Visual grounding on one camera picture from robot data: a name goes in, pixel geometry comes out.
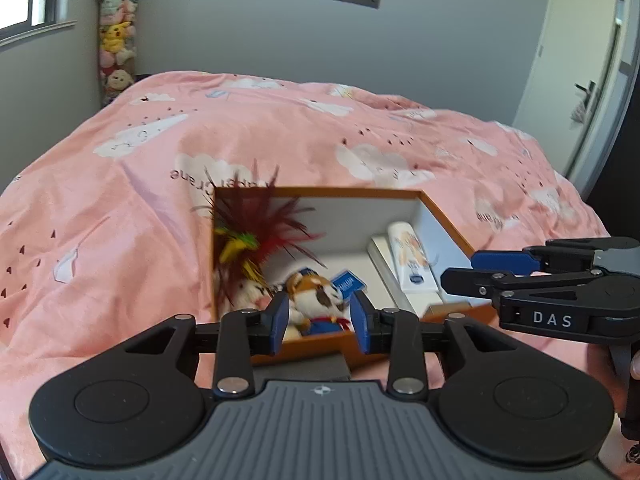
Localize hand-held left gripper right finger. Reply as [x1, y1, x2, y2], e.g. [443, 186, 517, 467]
[350, 291, 521, 396]

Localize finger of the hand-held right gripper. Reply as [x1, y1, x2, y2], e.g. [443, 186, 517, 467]
[470, 236, 602, 272]
[439, 266, 607, 304]

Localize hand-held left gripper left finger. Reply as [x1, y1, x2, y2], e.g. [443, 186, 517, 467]
[125, 291, 292, 400]

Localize orange white plush cat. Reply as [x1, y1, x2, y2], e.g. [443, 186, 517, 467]
[279, 268, 354, 342]

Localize orange cardboard box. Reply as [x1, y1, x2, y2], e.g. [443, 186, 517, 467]
[210, 186, 501, 369]

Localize red feather shuttlecock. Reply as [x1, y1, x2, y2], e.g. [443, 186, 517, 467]
[192, 159, 327, 311]

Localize white plush toy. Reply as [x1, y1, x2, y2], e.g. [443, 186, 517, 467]
[232, 280, 275, 311]

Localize blue packet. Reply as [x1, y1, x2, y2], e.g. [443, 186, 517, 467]
[331, 269, 370, 295]

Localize white printed tube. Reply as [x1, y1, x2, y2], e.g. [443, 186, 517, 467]
[387, 221, 442, 294]

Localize white rectangular box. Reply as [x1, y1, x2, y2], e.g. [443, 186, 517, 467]
[367, 236, 446, 320]

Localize pink printed blanket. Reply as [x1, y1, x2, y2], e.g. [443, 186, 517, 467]
[0, 71, 621, 480]

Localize white door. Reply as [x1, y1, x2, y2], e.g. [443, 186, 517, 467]
[510, 0, 632, 181]

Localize column of plush toys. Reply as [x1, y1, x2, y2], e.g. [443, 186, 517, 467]
[96, 0, 140, 107]

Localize black door handle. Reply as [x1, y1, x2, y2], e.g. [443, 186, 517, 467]
[571, 80, 599, 124]

